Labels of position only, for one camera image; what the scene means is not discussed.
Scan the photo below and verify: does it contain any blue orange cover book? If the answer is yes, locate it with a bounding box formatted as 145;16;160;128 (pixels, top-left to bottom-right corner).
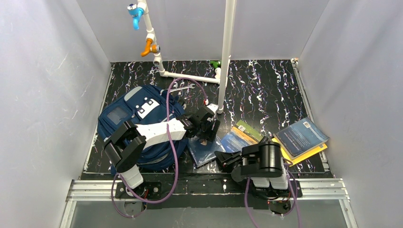
221;127;255;153

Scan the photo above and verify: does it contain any dark blue crest book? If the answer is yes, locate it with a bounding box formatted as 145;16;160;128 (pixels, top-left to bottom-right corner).
188;137;225;168

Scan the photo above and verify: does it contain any navy blue student backpack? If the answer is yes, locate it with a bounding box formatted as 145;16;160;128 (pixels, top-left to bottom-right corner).
97;85;185;171

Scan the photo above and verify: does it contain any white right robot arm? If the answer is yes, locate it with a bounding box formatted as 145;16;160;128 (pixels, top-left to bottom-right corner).
214;141;288;190

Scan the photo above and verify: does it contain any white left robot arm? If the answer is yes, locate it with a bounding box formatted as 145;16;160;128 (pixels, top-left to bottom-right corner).
104;104;219;189

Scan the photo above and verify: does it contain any green cover book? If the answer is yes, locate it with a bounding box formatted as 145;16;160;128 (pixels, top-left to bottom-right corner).
232;120;263;143

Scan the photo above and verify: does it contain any silver wrench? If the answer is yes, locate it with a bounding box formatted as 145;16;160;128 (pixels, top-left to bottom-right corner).
169;84;195;93

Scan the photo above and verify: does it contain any yellow book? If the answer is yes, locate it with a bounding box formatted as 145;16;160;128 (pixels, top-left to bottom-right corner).
272;137;328;165

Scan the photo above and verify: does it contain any green tap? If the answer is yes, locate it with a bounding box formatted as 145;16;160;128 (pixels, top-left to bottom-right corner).
209;60;221;69

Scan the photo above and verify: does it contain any blue Nineteen Eighty-Four book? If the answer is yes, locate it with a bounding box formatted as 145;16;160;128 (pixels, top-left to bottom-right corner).
274;117;329;159

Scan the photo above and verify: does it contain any orange tap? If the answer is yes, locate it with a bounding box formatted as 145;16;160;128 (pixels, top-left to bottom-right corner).
141;38;160;57

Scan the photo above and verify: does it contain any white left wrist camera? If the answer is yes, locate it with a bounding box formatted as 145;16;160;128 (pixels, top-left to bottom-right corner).
203;99;219;115

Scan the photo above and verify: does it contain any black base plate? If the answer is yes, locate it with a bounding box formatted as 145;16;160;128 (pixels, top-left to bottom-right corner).
114;173;303;209

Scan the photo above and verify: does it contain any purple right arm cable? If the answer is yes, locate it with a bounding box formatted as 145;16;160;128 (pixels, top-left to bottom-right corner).
244;159;304;228

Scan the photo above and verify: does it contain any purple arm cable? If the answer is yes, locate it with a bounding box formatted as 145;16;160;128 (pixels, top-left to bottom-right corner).
244;159;304;228
111;77;209;219

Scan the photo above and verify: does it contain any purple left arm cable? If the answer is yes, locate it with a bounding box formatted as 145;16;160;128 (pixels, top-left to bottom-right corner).
111;77;209;219

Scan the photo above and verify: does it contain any aluminium frame rail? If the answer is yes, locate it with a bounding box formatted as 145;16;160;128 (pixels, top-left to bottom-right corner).
61;59;357;228

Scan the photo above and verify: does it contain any white PVC pipe frame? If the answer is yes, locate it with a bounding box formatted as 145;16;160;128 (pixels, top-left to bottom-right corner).
136;0;237;114

